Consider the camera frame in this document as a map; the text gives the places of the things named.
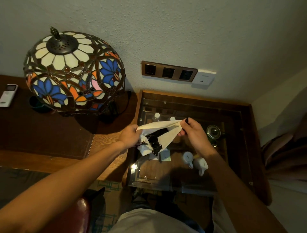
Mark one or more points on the clear water bottle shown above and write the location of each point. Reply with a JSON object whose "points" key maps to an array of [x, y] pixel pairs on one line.
{"points": [[156, 116], [172, 118]]}

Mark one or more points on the white wall socket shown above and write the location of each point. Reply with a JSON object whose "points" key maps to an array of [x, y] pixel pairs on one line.
{"points": [[203, 77]]}

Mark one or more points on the person's right hand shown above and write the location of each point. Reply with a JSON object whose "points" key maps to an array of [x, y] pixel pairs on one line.
{"points": [[196, 136]]}

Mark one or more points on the stained glass table lamp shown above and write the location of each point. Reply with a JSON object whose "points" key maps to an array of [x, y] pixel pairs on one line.
{"points": [[72, 72]]}

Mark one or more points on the white remote control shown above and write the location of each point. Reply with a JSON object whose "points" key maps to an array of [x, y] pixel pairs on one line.
{"points": [[8, 94]]}

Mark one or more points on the white mug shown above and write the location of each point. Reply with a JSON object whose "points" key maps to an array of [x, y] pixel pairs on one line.
{"points": [[201, 164], [187, 158]]}

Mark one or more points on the person's left forearm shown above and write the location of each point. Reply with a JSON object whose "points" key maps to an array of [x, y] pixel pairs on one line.
{"points": [[60, 187]]}

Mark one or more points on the person's right forearm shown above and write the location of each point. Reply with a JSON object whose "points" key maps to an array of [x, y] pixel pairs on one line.
{"points": [[242, 196]]}

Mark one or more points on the wooden glass-top cabinet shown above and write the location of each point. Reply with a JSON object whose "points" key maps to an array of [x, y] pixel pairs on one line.
{"points": [[196, 99]]}

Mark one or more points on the small pale sachet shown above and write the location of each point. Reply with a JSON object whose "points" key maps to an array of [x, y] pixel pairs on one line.
{"points": [[165, 155]]}

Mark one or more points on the bronze triple wall socket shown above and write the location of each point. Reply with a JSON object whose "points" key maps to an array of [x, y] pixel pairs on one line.
{"points": [[158, 75]]}

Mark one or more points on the green kettle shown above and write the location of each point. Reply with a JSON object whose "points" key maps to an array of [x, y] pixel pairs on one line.
{"points": [[213, 132]]}

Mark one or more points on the wooden desk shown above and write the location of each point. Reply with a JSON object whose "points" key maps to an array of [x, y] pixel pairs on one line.
{"points": [[105, 144]]}

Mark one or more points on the person's left hand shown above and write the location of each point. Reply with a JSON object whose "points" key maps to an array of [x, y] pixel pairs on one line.
{"points": [[129, 136]]}

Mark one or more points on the person's dark jeans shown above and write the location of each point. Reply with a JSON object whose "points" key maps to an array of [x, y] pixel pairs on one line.
{"points": [[172, 204]]}

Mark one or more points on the brown curtain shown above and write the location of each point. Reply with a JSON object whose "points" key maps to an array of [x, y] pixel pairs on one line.
{"points": [[285, 153]]}

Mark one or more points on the black hair dryer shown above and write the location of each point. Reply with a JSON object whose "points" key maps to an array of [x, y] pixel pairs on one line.
{"points": [[156, 134]]}

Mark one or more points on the white drawstring cloth bag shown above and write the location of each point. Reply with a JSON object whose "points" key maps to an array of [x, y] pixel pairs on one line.
{"points": [[168, 136]]}

